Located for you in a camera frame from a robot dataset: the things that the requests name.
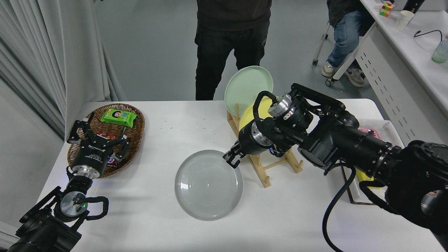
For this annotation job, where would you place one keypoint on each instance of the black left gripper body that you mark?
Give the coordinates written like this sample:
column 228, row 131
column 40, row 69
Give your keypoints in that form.
column 91, row 155

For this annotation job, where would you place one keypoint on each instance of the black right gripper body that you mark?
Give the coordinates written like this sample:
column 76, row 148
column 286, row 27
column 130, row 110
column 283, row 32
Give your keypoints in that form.
column 246, row 143

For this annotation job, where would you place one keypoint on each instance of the grey plate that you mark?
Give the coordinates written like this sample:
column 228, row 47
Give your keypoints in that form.
column 206, row 189

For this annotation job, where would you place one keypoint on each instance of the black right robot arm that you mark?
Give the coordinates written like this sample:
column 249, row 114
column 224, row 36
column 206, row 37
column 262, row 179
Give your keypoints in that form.
column 350, row 143

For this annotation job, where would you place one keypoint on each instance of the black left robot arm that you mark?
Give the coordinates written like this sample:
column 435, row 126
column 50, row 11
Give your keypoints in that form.
column 42, row 231

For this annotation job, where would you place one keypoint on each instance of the yellow plate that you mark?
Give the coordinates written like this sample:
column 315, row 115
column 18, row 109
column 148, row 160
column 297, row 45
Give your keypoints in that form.
column 246, row 122

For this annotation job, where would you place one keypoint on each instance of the wooden plate rack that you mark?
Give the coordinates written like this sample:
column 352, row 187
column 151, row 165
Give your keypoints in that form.
column 265, row 180

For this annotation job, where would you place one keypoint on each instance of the pale green plate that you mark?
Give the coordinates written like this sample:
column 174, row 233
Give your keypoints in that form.
column 245, row 87

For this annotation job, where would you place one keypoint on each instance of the brown wicker basket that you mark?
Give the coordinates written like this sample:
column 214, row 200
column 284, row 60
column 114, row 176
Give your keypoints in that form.
column 136, row 129

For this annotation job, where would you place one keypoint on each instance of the red snack bar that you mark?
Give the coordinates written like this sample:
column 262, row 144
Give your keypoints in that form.
column 105, row 135

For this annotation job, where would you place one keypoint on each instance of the brown blue snack bar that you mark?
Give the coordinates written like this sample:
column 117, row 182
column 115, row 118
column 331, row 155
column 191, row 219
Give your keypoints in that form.
column 112, row 161

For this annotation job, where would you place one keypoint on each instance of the green snack pack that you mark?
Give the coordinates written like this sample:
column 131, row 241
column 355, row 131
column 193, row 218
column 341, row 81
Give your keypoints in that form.
column 119, row 117

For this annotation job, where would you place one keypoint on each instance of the grey curtain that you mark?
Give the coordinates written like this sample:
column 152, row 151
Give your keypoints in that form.
column 52, row 52

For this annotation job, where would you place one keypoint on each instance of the standing person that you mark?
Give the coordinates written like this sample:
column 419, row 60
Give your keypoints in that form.
column 224, row 52

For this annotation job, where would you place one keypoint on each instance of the white chair leg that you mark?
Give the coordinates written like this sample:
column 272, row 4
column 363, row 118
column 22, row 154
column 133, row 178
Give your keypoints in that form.
column 315, row 62

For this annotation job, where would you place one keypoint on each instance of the yellow snack pack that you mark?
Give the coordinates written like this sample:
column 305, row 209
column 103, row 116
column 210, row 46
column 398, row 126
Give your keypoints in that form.
column 364, row 180

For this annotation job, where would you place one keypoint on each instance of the pink snack pack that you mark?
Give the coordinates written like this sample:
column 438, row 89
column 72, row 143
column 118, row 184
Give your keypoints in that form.
column 372, row 132

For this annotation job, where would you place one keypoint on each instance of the white tray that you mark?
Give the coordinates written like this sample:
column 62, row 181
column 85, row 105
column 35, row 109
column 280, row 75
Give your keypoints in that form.
column 388, row 131

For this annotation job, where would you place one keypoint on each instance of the seated person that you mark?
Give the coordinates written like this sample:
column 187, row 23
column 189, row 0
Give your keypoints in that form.
column 344, row 35

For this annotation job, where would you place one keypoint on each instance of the white desk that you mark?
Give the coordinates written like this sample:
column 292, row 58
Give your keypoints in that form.
column 395, row 80

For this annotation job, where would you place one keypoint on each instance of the colourful puzzle cube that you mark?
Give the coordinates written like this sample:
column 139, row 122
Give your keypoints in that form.
column 386, row 9

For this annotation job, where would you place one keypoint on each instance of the white paper cup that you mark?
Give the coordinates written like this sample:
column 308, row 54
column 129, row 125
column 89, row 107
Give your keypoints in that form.
column 404, row 19

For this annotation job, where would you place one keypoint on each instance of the translucent green bottle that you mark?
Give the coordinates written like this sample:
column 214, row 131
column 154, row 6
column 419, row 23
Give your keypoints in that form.
column 440, row 52

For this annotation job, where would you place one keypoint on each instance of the black object on desk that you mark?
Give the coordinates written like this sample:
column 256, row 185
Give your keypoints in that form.
column 413, row 5

